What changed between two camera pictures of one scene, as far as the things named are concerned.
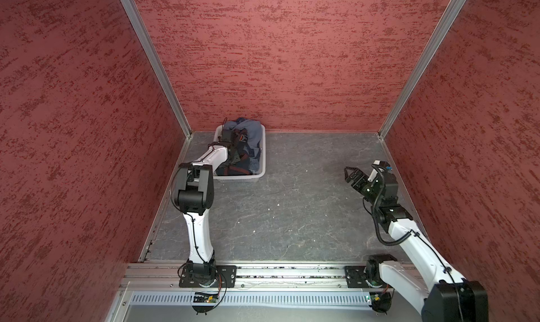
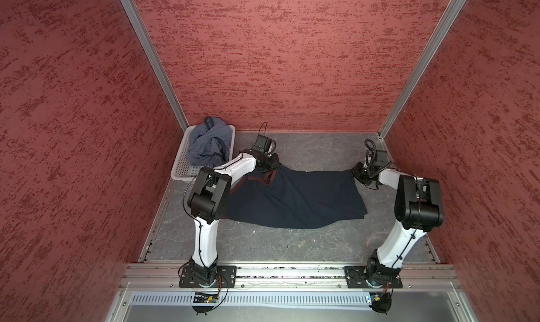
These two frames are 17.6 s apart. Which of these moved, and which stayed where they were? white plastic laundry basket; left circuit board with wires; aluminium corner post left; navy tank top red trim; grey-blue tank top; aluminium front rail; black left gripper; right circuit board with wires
Moved: white plastic laundry basket; navy tank top red trim; grey-blue tank top; black left gripper
Stayed: right circuit board with wires; aluminium front rail; aluminium corner post left; left circuit board with wires
